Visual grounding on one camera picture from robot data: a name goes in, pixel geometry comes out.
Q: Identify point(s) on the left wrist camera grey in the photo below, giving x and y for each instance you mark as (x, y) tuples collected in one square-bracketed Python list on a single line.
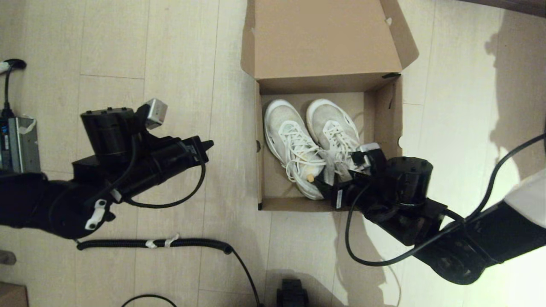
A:
[(152, 113)]

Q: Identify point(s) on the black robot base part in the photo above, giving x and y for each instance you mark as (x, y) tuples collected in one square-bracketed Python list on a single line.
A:
[(292, 294)]

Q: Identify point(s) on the small grey floor object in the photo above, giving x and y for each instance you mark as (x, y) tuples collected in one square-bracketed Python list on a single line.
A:
[(7, 257)]

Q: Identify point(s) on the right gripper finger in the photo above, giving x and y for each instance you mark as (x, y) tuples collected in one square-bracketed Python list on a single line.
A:
[(327, 182), (326, 194)]

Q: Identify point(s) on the grey power adapter box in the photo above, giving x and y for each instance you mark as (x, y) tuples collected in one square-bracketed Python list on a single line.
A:
[(19, 145)]

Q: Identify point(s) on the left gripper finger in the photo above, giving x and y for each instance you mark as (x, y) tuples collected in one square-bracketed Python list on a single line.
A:
[(206, 148), (206, 143)]

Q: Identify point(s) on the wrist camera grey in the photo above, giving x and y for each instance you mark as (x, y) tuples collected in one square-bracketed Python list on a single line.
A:
[(369, 155), (152, 113)]

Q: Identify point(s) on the brown cardboard shoe box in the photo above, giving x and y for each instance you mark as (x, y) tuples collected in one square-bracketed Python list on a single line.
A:
[(324, 42)]

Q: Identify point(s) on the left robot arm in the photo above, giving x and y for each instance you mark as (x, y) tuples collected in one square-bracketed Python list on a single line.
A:
[(42, 204)]

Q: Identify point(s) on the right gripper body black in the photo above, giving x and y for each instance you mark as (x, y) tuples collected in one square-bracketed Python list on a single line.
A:
[(360, 192)]

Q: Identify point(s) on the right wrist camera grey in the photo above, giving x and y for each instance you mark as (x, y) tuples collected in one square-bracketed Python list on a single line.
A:
[(369, 155)]

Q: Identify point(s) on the white sneaker yellow insole logo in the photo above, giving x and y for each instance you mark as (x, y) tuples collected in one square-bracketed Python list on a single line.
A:
[(290, 140)]

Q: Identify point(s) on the small brown cardboard carton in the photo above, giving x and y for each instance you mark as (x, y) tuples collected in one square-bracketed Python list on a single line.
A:
[(13, 296)]

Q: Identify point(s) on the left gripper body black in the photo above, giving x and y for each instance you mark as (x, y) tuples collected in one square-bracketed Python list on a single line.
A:
[(170, 157)]

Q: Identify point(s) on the white mesh sneaker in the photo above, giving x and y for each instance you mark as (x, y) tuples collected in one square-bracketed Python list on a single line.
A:
[(335, 123)]

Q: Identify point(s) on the white socket plug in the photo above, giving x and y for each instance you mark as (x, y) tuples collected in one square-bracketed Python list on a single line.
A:
[(4, 67)]

